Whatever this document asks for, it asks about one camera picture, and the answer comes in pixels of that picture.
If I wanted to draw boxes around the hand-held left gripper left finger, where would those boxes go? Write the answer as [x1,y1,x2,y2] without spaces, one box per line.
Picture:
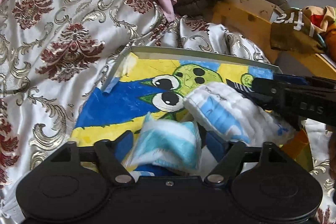
[49,130,135,186]

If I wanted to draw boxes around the colourful patterned cloth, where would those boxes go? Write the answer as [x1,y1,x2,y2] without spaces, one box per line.
[302,5,336,56]

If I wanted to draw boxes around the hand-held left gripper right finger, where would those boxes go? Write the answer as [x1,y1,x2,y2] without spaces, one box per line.
[204,132,288,185]

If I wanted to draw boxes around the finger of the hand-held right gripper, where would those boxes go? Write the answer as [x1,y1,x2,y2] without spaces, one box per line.
[226,78,279,109]
[273,73,307,83]

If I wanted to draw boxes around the wooden bed frame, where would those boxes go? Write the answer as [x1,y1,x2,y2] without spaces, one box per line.
[211,0,336,77]

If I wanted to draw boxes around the blue face mask packet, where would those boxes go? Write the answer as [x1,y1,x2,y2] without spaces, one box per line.
[126,112,202,172]

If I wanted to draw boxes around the cream and red damask bedspread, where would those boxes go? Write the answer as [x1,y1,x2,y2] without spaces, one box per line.
[0,0,336,224]

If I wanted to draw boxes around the brown cloth with white letters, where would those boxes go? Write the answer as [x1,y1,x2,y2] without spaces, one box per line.
[270,6,327,54]

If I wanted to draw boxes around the white and blue padded cloth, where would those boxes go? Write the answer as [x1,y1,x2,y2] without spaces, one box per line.
[183,81,297,147]

